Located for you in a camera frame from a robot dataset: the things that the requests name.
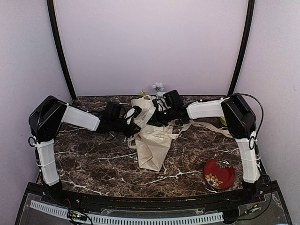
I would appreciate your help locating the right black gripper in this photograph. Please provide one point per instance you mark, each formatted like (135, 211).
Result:
(155, 119)

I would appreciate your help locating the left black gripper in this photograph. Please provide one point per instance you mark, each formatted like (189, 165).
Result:
(132, 130)

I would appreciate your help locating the white printed ribbon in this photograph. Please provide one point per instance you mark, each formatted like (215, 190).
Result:
(187, 129)

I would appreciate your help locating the blue fake flower stem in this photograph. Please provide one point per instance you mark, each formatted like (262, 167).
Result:
(159, 89)

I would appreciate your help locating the beige wrapping paper sheet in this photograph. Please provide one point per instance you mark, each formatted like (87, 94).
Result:
(151, 158)

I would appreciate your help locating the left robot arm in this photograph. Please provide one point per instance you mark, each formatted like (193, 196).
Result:
(48, 117)

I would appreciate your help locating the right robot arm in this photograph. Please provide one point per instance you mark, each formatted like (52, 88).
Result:
(239, 117)

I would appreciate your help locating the yellow-green cup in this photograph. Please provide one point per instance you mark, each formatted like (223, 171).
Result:
(223, 121)

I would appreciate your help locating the red floral plate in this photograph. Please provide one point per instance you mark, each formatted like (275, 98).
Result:
(219, 174)

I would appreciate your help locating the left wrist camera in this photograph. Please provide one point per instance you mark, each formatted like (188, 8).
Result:
(132, 113)

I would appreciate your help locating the black front table rail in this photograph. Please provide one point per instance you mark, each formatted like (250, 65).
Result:
(220, 201)

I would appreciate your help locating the white slotted cable duct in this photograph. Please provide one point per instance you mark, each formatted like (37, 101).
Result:
(115, 217)

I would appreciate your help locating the right black frame post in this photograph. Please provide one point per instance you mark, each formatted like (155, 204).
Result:
(243, 46)

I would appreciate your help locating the black frame post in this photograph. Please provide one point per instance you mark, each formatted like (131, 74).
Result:
(243, 46)
(59, 48)

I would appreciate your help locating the left black frame post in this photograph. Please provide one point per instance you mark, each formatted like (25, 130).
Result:
(59, 48)

